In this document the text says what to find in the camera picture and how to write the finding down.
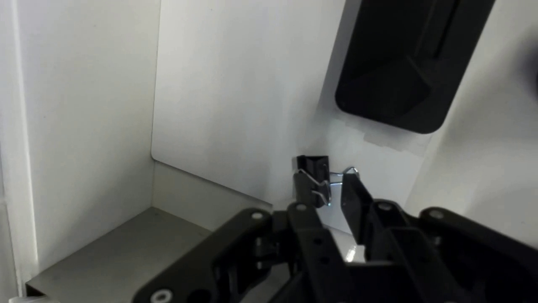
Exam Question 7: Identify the large black plastic holder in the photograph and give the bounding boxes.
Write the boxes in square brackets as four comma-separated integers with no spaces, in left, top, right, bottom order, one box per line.
[334,0,497,135]

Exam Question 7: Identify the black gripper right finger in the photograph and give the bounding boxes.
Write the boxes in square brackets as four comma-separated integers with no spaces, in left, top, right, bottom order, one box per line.
[341,169,538,303]

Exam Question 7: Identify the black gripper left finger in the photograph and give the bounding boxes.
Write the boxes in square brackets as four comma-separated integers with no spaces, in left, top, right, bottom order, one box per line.
[132,154,344,303]

